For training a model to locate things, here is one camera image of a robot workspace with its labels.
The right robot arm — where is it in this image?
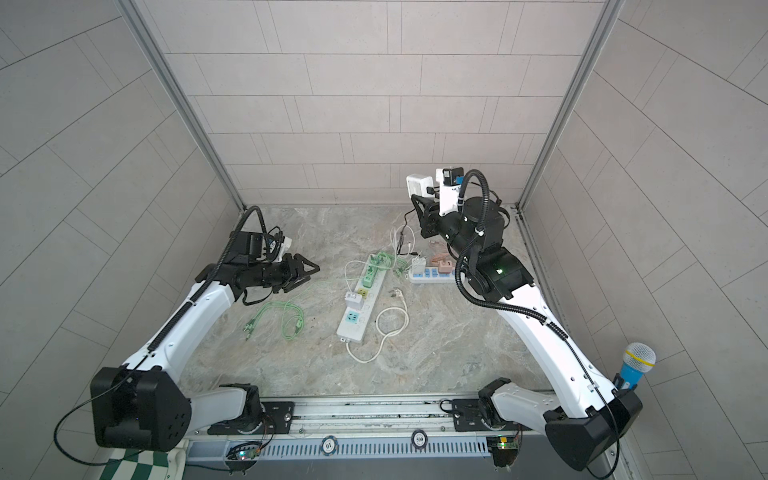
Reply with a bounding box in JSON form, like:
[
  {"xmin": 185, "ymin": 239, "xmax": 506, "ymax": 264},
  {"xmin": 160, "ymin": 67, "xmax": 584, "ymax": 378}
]
[{"xmin": 406, "ymin": 167, "xmax": 643, "ymax": 471}]

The short blue power strip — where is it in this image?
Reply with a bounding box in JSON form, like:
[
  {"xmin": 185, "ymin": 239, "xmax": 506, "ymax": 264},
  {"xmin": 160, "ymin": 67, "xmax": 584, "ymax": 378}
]
[{"xmin": 408, "ymin": 267, "xmax": 455, "ymax": 284}]

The white power strip cord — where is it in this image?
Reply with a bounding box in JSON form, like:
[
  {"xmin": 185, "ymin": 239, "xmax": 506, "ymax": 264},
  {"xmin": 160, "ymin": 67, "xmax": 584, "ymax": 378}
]
[{"xmin": 345, "ymin": 289, "xmax": 411, "ymax": 365}]

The green checkered cloth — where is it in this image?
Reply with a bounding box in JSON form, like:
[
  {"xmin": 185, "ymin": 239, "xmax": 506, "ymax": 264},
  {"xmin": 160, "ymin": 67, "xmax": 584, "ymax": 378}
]
[{"xmin": 98, "ymin": 449, "xmax": 184, "ymax": 480}]

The blue toy microphone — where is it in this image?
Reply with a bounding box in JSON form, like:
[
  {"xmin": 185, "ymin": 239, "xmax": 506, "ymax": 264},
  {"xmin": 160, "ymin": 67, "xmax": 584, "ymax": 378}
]
[{"xmin": 614, "ymin": 342, "xmax": 656, "ymax": 390}]

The pink charger plug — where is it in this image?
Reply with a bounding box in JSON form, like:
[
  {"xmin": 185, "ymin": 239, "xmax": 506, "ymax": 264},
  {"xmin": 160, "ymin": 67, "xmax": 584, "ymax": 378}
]
[{"xmin": 430, "ymin": 253, "xmax": 456, "ymax": 275}]

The aluminium mounting rail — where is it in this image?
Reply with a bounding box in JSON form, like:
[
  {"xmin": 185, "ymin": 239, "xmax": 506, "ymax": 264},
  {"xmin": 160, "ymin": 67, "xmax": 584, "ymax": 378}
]
[{"xmin": 179, "ymin": 392, "xmax": 613, "ymax": 442}]

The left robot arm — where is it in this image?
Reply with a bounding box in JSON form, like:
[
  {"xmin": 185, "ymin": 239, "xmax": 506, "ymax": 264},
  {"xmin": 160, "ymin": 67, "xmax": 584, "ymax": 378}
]
[{"xmin": 87, "ymin": 206, "xmax": 320, "ymax": 452}]

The green charging cable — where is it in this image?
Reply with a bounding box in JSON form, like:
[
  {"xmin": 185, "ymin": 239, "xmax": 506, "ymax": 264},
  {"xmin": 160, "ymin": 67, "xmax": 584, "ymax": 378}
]
[
  {"xmin": 368, "ymin": 250, "xmax": 412, "ymax": 278},
  {"xmin": 242, "ymin": 278, "xmax": 337, "ymax": 342}
]

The long multicolour power strip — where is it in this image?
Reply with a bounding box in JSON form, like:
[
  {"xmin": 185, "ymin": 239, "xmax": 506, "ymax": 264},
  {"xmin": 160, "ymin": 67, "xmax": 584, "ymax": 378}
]
[{"xmin": 336, "ymin": 252, "xmax": 393, "ymax": 343}]

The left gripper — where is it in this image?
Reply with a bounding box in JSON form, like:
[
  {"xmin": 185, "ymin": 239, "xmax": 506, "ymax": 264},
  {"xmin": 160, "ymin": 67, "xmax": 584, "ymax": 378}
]
[{"xmin": 248, "ymin": 253, "xmax": 321, "ymax": 292}]

